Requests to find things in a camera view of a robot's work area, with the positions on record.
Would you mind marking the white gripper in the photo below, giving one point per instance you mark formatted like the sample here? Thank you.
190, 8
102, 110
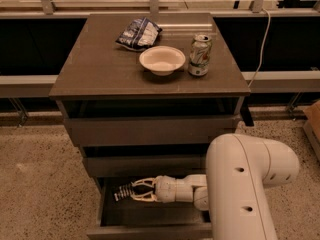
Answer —
164, 188

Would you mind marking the black rxbar chocolate bar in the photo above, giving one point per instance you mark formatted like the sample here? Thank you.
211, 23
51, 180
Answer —
123, 191

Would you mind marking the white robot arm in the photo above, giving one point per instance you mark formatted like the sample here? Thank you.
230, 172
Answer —
238, 170

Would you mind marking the bottom grey drawer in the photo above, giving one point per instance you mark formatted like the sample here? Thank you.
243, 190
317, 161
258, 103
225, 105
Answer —
132, 220

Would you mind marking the grey drawer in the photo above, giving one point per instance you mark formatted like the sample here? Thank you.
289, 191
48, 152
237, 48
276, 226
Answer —
132, 220
88, 132
151, 165

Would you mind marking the middle grey drawer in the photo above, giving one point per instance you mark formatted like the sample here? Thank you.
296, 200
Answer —
151, 165

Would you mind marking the top grey drawer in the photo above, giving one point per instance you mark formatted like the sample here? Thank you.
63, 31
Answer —
88, 132

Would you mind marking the grey drawer cabinet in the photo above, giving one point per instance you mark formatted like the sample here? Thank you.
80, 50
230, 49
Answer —
101, 79

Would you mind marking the white bowl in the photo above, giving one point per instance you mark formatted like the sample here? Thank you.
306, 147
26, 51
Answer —
162, 60

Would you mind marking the green white soda can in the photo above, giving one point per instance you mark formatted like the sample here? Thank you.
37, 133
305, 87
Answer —
199, 57

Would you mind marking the blue white chip bag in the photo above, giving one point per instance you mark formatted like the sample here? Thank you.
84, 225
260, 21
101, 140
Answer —
139, 35

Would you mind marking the wooden box at right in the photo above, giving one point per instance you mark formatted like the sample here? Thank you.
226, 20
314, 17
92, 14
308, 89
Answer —
312, 126

